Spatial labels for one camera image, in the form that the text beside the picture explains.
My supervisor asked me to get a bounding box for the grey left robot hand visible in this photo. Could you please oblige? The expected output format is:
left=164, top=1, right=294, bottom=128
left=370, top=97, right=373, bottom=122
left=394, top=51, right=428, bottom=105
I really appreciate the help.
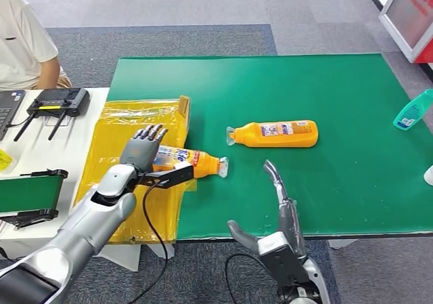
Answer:
left=120, top=123, right=169, bottom=173

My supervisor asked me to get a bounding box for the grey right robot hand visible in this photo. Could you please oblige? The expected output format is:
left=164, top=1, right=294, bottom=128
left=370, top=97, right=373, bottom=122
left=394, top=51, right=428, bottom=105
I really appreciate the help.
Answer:
left=227, top=159, right=307, bottom=260

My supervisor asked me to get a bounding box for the orange bottle with clear cap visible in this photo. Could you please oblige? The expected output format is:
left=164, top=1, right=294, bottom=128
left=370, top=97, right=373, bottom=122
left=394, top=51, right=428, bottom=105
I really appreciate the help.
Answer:
left=152, top=145, right=229, bottom=179
left=226, top=120, right=319, bottom=149

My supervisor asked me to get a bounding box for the teal plastic bottle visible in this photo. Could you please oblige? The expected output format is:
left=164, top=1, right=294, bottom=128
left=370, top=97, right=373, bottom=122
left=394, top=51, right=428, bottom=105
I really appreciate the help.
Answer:
left=393, top=89, right=433, bottom=131

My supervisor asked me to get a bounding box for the yellow plastic wrapped cardboard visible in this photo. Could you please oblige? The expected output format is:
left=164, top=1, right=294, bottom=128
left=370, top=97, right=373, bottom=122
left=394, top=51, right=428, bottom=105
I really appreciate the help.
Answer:
left=72, top=96, right=199, bottom=244

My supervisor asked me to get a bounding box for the black remote controller with antennas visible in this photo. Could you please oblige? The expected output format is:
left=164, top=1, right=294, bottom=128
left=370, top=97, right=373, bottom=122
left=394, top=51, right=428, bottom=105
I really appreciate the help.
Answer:
left=14, top=87, right=91, bottom=142

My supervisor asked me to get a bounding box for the green table mat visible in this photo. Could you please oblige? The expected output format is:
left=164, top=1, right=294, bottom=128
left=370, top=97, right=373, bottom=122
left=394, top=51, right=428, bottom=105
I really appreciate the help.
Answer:
left=107, top=53, right=433, bottom=240

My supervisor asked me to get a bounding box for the small green belt conveyor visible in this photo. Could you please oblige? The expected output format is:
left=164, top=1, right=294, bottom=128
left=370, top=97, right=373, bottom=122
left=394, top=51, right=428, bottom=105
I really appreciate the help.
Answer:
left=0, top=169, right=69, bottom=229

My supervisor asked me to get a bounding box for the dark laptop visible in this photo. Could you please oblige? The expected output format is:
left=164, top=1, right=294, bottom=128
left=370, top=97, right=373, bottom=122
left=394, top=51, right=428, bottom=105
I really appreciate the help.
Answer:
left=0, top=90, right=26, bottom=142

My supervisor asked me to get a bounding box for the yellow sticker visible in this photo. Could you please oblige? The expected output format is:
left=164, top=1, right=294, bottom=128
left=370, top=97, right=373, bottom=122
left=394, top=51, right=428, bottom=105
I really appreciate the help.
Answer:
left=0, top=148, right=14, bottom=173

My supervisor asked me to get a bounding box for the person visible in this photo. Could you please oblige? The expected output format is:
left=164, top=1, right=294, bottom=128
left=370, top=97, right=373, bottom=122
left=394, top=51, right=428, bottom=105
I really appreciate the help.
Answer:
left=0, top=0, right=72, bottom=91

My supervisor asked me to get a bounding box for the white framed sign stand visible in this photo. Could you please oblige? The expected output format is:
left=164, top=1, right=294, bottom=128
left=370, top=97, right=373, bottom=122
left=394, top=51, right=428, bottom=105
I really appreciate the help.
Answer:
left=379, top=0, right=433, bottom=64

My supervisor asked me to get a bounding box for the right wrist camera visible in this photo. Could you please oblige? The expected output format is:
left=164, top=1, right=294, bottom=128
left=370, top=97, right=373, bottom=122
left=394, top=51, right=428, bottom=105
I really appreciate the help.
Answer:
left=257, top=231, right=307, bottom=290

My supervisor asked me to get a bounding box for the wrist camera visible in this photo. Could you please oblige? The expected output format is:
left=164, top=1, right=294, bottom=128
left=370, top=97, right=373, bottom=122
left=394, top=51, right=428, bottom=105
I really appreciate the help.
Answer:
left=257, top=231, right=307, bottom=290
left=138, top=162, right=195, bottom=190

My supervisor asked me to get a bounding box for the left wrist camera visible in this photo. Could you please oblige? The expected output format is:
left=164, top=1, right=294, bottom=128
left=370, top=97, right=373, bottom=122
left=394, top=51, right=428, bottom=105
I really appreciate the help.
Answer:
left=138, top=162, right=195, bottom=190

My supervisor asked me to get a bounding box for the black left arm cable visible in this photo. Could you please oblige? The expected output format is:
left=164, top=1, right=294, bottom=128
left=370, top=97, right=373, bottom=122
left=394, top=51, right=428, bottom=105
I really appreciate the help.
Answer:
left=128, top=183, right=169, bottom=304

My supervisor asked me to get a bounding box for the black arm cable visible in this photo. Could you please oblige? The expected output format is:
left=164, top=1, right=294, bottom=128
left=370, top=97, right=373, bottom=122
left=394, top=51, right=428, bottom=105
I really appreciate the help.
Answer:
left=225, top=253, right=282, bottom=304
left=128, top=183, right=169, bottom=304

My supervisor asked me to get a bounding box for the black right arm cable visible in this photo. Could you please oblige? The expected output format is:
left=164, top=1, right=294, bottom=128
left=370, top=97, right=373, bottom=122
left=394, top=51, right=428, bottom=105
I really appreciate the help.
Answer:
left=225, top=253, right=282, bottom=304

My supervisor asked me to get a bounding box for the black floor cable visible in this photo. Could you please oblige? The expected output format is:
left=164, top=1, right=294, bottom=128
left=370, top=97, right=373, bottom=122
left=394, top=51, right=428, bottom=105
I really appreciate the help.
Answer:
left=0, top=246, right=17, bottom=263

